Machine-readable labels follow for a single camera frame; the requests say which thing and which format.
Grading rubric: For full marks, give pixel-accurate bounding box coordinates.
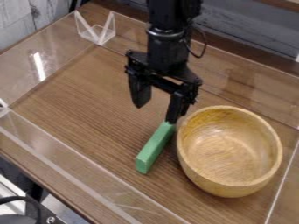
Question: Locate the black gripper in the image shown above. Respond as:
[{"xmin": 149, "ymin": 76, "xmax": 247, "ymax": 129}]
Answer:
[{"xmin": 125, "ymin": 27, "xmax": 201, "ymax": 124}]

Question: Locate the green rectangular block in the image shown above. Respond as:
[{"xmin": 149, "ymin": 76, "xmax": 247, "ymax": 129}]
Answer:
[{"xmin": 135, "ymin": 122, "xmax": 175, "ymax": 174}]

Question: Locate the brown wooden bowl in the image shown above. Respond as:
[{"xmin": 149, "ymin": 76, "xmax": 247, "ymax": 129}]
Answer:
[{"xmin": 176, "ymin": 105, "xmax": 284, "ymax": 198}]

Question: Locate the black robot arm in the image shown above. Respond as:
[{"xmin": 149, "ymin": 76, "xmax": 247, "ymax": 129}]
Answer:
[{"xmin": 125, "ymin": 0, "xmax": 201, "ymax": 124}]

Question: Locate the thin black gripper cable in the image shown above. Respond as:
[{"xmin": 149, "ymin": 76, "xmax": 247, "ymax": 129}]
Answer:
[{"xmin": 181, "ymin": 23, "xmax": 208, "ymax": 60}]

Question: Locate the black metal base plate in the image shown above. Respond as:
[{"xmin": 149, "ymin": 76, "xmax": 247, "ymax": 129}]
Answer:
[{"xmin": 24, "ymin": 195, "xmax": 67, "ymax": 224}]

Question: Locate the black cable bottom left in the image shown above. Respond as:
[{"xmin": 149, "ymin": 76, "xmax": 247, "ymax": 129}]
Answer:
[{"xmin": 0, "ymin": 196, "xmax": 43, "ymax": 224}]

